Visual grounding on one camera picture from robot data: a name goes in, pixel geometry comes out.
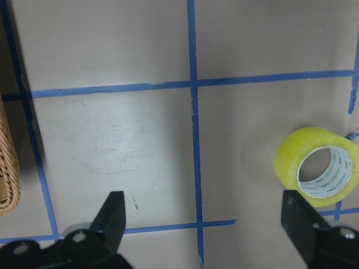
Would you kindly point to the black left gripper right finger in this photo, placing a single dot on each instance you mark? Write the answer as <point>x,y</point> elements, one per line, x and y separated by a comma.
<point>304,226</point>

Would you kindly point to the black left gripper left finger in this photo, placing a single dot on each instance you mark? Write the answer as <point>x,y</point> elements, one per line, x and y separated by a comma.
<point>109,224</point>

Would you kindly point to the yellow tape roll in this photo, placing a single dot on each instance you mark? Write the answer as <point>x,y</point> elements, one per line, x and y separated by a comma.
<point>339,178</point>

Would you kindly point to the brown wicker basket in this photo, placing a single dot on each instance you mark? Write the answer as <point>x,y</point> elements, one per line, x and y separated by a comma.
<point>10,188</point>

